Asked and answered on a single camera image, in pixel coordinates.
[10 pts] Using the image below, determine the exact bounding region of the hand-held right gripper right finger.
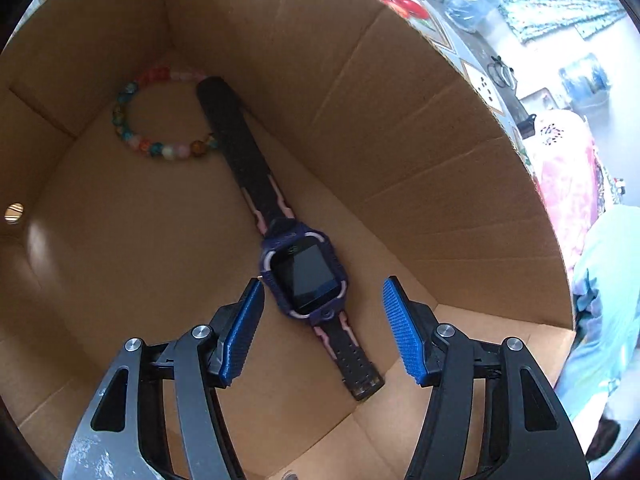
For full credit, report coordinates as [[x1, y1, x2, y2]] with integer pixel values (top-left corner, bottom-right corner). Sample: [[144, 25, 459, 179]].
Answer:
[[382, 276, 593, 480]]

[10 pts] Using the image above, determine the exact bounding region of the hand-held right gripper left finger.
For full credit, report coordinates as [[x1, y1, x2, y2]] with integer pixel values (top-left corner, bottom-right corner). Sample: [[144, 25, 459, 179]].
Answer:
[[60, 277, 266, 480]]

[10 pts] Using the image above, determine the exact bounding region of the purple and pink smartwatch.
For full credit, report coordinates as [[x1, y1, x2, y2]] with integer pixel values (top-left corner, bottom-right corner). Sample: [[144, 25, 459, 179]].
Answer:
[[196, 76, 386, 402]]

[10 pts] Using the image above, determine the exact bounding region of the brown cardboard box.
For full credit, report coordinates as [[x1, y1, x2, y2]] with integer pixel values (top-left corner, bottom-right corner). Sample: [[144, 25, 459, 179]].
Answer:
[[0, 0, 576, 480]]

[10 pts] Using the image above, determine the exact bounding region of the light blue blanket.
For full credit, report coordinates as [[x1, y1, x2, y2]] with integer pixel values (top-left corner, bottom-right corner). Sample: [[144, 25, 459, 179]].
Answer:
[[555, 205, 640, 441]]

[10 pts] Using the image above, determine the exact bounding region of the pink blanket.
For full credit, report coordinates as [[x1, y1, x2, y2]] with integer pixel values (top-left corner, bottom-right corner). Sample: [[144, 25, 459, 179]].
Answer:
[[527, 110, 608, 271]]

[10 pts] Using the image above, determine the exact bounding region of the white water dispenser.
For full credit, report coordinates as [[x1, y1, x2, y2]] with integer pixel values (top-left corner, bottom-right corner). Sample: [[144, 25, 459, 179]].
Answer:
[[520, 87, 563, 123]]

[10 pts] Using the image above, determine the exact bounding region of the blue water jug with label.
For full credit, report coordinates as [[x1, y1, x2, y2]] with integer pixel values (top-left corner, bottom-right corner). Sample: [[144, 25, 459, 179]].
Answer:
[[557, 54, 611, 107]]

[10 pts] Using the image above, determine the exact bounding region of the empty blue water jug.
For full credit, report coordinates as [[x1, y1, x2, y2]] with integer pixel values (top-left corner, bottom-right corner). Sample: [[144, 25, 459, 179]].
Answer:
[[444, 0, 501, 31]]

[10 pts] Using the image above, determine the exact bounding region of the multicoloured beaded bracelet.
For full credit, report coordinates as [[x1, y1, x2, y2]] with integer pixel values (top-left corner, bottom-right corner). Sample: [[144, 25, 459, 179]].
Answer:
[[111, 65, 221, 160]]

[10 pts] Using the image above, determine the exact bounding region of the black cable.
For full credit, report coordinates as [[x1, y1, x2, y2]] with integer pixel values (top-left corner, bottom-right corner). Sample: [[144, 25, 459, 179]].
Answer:
[[487, 55, 516, 88]]

